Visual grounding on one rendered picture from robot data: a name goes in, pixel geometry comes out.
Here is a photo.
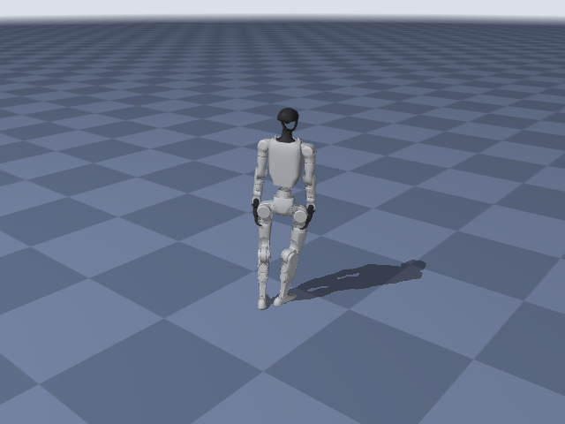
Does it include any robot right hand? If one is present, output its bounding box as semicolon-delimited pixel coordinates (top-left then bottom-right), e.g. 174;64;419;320
299;205;315;230

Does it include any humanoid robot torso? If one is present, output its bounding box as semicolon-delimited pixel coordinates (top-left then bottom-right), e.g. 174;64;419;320
268;135;304;216

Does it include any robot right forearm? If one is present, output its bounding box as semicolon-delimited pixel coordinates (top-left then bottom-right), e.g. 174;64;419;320
305;174;316;210

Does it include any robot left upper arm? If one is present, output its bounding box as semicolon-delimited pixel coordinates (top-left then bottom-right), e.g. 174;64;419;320
257;138;271;178

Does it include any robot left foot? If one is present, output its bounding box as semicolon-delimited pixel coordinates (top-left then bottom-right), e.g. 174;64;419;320
258;294;269;309

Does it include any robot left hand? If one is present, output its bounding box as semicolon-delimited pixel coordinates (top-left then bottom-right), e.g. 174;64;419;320
252;198;262;226

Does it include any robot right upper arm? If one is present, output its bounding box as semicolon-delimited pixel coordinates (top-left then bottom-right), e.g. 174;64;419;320
300;142;316;185

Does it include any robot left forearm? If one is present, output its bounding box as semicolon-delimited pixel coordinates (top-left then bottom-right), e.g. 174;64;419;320
252;167;264;204

